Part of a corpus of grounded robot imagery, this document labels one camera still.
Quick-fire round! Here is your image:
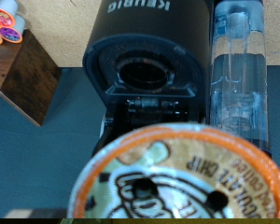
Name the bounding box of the clear water reservoir tank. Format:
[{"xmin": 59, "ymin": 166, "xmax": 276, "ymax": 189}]
[{"xmin": 209, "ymin": 0, "xmax": 272, "ymax": 157}]

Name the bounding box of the orange-rimmed coffee pod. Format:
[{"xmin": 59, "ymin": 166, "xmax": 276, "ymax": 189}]
[{"xmin": 66, "ymin": 122, "xmax": 280, "ymax": 219}]

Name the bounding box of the coffee pod with purple lid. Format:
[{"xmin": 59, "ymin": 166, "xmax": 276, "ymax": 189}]
[{"xmin": 0, "ymin": 13, "xmax": 26, "ymax": 44}]

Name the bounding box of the black Keurig coffee machine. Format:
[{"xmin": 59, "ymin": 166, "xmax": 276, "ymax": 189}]
[{"xmin": 82, "ymin": 0, "xmax": 214, "ymax": 157}]

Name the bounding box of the dark wooden box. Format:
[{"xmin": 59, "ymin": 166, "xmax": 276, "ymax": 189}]
[{"xmin": 0, "ymin": 29, "xmax": 63, "ymax": 127}]

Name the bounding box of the coffee pod with red lid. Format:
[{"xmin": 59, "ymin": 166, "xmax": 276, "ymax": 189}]
[{"xmin": 0, "ymin": 0, "xmax": 19, "ymax": 28}]

